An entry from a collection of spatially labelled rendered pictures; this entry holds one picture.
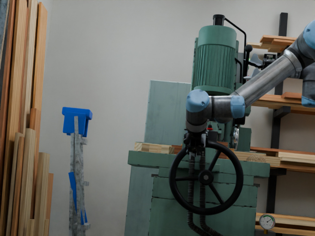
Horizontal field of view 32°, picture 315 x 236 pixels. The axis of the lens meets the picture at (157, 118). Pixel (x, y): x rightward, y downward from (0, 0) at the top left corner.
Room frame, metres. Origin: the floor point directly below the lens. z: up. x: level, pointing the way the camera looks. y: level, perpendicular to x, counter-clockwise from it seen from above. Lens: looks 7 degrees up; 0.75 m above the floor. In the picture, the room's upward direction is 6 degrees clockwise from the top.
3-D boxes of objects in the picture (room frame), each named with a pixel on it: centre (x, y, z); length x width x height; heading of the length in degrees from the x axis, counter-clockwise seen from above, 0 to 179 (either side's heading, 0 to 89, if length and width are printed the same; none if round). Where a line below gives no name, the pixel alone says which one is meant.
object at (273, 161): (2.45, -0.29, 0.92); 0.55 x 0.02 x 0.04; 85
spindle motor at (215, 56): (2.46, -0.24, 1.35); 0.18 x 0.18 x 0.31
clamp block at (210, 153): (2.27, -0.19, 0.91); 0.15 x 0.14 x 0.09; 85
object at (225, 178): (2.40, -0.24, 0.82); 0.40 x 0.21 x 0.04; 85
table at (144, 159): (2.35, -0.19, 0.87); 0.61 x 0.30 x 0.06; 85
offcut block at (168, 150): (2.34, -0.06, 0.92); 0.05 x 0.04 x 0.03; 146
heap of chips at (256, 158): (2.35, -0.44, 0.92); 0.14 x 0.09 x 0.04; 175
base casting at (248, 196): (2.58, -0.25, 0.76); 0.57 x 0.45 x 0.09; 175
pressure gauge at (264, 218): (2.22, -0.48, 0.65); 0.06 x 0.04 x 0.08; 85
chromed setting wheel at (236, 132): (2.57, -0.38, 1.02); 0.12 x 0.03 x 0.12; 175
